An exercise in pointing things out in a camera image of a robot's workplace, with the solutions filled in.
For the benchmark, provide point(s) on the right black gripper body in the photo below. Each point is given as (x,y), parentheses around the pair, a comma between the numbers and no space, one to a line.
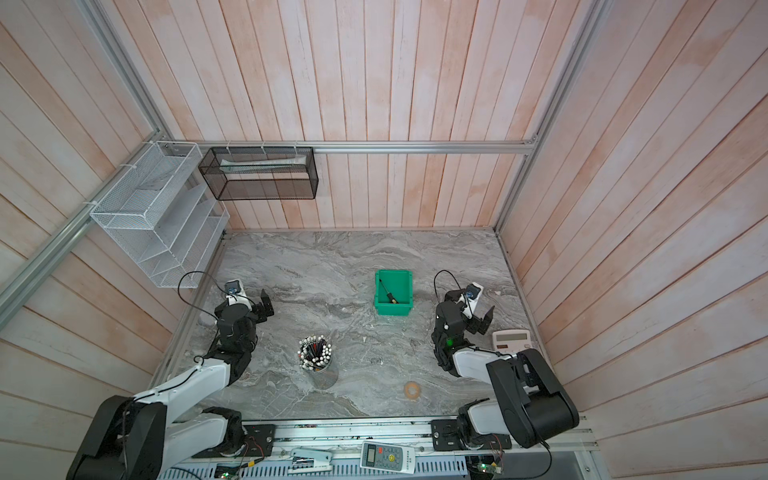
(453,300)

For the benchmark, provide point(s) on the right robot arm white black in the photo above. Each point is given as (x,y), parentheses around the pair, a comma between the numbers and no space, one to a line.
(530,405)

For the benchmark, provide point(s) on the black wire mesh basket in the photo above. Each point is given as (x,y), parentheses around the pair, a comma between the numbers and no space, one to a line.
(260,173)

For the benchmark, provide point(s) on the white remote control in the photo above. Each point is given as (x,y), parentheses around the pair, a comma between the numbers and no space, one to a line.
(388,458)

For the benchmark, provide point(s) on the white calculator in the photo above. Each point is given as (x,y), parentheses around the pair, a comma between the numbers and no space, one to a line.
(511,341)

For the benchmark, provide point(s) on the white wire mesh shelf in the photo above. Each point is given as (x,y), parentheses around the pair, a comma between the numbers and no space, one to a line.
(167,222)

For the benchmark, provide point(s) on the green plastic bin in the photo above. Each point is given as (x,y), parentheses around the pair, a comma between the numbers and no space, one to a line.
(400,284)

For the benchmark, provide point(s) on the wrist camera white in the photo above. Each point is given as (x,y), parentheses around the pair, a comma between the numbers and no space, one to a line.
(472,294)
(234,293)

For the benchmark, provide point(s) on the aluminium front rail frame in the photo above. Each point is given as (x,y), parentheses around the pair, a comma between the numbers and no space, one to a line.
(572,455)

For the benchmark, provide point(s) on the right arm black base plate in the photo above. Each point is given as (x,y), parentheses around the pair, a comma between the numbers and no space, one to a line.
(457,434)

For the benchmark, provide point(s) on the yellow black handled screwdriver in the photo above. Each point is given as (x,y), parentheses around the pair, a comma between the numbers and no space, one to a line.
(389,295)

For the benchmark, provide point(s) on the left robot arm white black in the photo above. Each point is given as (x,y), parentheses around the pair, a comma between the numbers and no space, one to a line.
(141,437)

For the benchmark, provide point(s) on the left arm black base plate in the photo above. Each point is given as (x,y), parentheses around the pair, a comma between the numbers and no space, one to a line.
(254,440)

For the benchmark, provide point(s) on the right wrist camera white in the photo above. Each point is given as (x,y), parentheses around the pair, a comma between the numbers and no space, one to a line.
(472,294)

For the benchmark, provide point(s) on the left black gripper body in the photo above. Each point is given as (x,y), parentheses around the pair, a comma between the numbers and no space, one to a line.
(255,313)

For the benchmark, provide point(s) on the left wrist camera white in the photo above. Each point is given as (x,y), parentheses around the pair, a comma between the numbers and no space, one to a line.
(234,293)

